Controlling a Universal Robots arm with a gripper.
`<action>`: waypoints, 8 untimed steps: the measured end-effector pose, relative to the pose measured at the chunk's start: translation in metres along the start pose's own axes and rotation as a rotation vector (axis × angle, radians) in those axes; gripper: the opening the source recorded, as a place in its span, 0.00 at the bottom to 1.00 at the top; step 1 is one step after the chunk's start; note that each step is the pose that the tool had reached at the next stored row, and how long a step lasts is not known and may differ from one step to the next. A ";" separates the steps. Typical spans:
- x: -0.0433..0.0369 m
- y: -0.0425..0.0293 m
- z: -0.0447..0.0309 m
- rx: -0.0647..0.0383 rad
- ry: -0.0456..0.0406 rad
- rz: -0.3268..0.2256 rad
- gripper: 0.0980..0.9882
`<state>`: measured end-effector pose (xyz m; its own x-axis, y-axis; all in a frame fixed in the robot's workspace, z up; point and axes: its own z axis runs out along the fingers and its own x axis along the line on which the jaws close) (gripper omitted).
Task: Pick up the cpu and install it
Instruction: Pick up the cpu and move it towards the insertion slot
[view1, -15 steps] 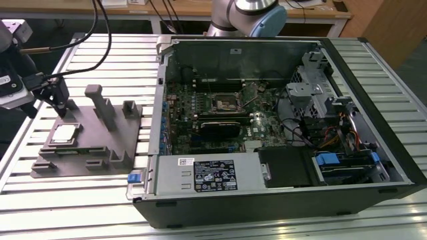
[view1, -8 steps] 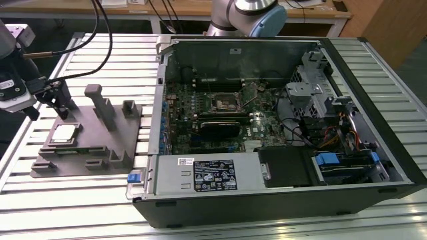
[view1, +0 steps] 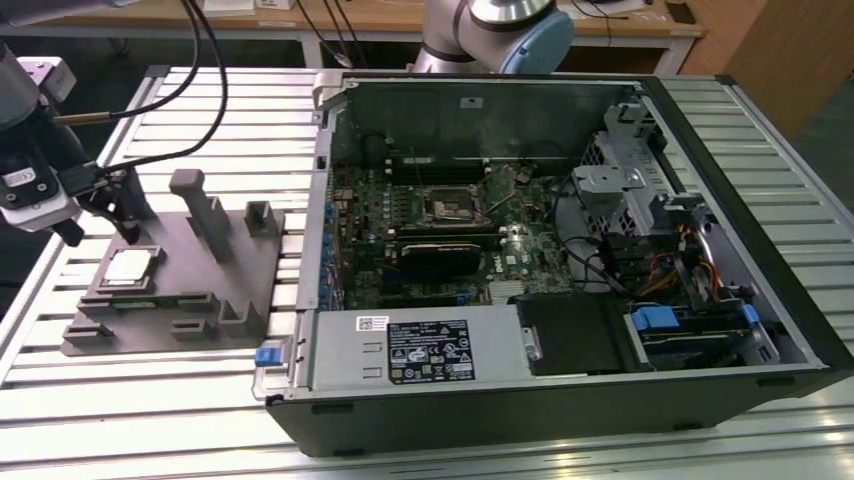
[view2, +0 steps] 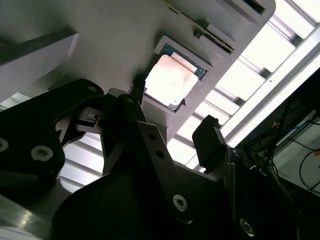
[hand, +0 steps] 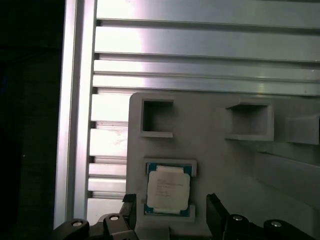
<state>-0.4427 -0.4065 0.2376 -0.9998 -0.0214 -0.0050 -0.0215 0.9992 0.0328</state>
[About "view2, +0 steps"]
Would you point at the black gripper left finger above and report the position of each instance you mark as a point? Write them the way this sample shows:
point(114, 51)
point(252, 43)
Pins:
point(30, 130)

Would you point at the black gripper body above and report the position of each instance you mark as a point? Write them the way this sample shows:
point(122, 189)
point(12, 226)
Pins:
point(120, 207)

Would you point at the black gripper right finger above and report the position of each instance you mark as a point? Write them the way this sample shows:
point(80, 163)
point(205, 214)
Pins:
point(208, 142)

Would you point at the silver CPU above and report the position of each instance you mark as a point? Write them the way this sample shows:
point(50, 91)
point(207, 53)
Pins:
point(170, 80)

